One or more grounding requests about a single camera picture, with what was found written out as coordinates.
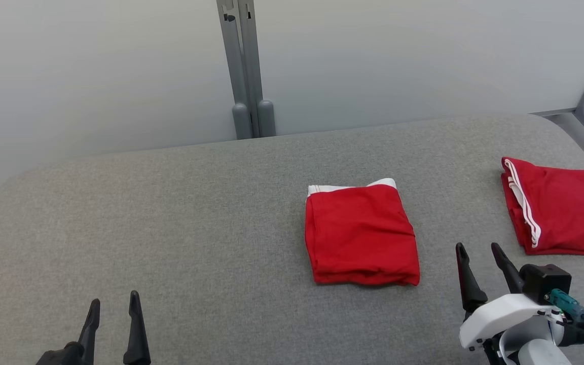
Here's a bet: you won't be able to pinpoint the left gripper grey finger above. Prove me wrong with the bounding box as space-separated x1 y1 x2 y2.
123 290 152 365
77 298 101 365

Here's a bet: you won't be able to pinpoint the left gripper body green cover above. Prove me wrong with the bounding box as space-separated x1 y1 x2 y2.
36 342 84 365

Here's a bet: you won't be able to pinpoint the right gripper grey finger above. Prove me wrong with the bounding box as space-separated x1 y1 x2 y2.
491 242 526 295
455 242 489 314

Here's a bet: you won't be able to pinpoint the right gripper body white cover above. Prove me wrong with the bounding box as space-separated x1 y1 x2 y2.
458 293 566 365

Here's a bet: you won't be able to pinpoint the red shirt white stripes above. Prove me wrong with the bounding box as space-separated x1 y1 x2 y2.
501 157 584 257

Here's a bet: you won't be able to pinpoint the red shorts white panels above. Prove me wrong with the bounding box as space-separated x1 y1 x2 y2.
305 178 421 287

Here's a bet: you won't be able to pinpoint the teal right camera plug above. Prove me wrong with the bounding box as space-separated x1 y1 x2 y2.
545 289 584 322

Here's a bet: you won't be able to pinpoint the grey double partition post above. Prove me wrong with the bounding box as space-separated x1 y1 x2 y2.
216 0 276 140

